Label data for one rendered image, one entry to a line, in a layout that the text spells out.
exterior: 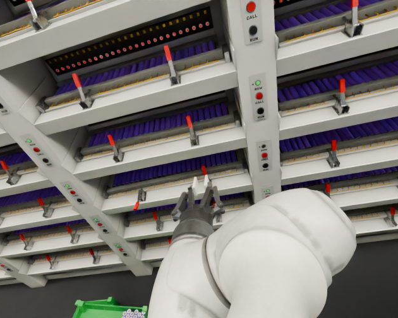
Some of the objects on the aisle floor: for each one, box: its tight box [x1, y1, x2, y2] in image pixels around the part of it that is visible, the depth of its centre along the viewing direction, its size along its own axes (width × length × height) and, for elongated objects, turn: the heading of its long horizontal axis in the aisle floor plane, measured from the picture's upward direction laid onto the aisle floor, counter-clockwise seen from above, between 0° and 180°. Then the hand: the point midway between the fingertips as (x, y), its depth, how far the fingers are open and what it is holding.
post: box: [220, 0, 281, 204], centre depth 60 cm, size 20×9×176 cm, turn 19°
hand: (201, 185), depth 61 cm, fingers open, 3 cm apart
